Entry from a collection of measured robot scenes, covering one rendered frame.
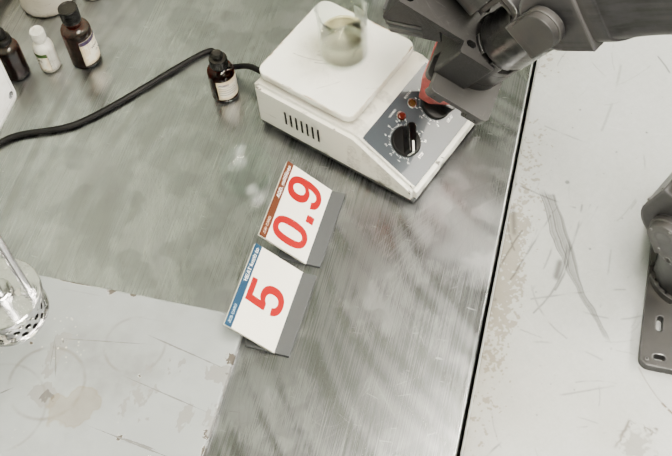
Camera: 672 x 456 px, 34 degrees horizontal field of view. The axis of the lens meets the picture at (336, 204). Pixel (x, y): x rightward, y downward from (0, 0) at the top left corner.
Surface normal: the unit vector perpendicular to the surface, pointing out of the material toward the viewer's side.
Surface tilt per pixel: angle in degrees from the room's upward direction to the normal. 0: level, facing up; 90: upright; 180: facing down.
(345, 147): 90
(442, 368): 0
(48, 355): 0
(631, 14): 88
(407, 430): 0
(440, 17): 32
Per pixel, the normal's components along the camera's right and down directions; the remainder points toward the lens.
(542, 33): -0.66, 0.65
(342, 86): -0.06, -0.55
